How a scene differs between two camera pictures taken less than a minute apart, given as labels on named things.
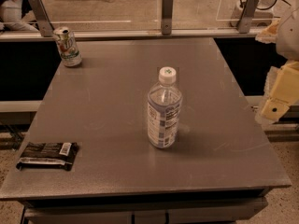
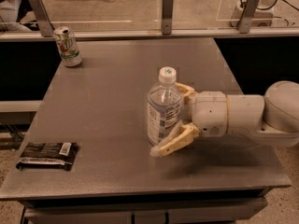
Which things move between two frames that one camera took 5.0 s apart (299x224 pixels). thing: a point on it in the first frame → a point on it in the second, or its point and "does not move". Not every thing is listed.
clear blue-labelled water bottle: x=163 y=108 does not move
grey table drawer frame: x=247 y=207 does not move
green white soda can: x=68 y=47 does not move
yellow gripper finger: x=284 y=92 → x=181 y=134
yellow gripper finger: x=269 y=34 → x=187 y=91
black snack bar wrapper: x=49 y=155 does not move
